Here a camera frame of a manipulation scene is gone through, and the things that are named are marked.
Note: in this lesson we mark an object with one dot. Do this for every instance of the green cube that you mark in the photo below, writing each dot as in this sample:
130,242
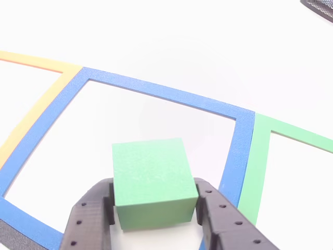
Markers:
153,177

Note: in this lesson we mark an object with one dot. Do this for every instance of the orange square frame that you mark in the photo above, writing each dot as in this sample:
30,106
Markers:
52,86

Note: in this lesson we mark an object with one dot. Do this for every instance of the green square frame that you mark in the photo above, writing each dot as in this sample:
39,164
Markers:
257,156

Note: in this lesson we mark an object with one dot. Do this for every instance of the black mesh bin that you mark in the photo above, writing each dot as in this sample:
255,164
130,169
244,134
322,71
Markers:
322,7

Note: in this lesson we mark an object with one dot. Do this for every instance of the blue square frame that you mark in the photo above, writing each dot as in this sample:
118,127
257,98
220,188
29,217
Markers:
156,89

